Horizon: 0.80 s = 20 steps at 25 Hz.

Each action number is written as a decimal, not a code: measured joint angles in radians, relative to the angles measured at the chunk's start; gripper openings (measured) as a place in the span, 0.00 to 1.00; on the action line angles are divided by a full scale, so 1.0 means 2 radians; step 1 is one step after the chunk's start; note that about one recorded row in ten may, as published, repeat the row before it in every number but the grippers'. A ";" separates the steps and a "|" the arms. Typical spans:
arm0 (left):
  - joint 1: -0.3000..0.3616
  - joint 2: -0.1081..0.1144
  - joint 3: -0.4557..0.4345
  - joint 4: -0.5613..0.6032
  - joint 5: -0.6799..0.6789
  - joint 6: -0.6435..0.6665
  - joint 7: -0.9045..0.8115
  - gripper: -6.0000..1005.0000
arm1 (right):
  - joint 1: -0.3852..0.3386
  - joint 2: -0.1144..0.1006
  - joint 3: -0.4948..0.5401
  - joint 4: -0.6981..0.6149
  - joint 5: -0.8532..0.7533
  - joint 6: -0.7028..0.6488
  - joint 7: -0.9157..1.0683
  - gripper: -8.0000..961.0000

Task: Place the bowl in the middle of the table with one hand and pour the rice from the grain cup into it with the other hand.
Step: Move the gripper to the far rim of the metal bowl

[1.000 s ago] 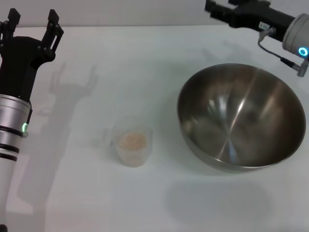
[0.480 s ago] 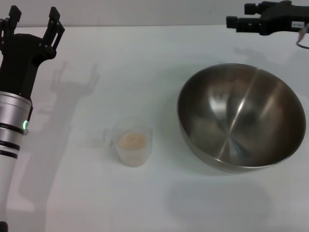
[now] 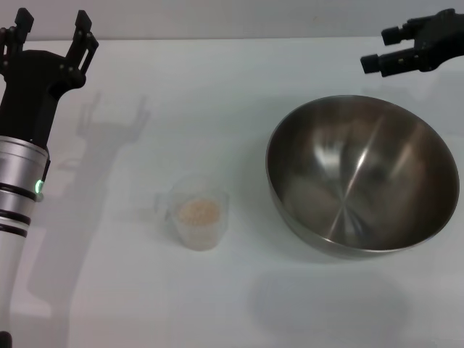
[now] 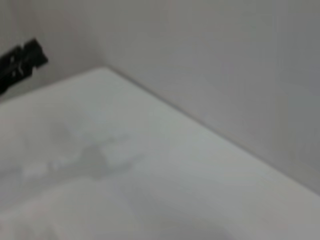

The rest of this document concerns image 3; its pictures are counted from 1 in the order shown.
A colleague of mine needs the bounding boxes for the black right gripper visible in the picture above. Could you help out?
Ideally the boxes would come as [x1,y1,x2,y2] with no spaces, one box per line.
[360,9,464,78]

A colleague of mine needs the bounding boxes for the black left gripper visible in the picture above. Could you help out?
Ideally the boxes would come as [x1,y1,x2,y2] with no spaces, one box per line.
[0,9,99,148]

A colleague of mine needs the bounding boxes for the large stainless steel bowl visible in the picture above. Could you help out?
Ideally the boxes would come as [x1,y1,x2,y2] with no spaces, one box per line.
[265,94,458,259]

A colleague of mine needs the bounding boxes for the beige rice grains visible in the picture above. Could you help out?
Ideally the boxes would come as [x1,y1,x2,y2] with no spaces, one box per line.
[176,199,222,228]

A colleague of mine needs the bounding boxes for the clear plastic measuring cup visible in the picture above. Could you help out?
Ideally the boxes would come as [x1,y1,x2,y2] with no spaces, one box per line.
[155,177,231,252]

